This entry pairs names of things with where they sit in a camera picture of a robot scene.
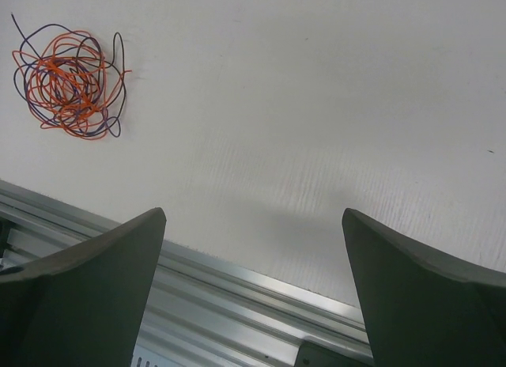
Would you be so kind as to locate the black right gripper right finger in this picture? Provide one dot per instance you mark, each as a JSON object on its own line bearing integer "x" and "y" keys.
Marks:
{"x": 422, "y": 306}

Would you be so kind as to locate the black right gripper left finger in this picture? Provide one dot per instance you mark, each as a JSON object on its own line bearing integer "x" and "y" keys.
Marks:
{"x": 82, "y": 306}

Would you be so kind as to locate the aluminium frame rail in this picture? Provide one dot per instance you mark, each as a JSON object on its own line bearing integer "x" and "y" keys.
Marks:
{"x": 201, "y": 311}

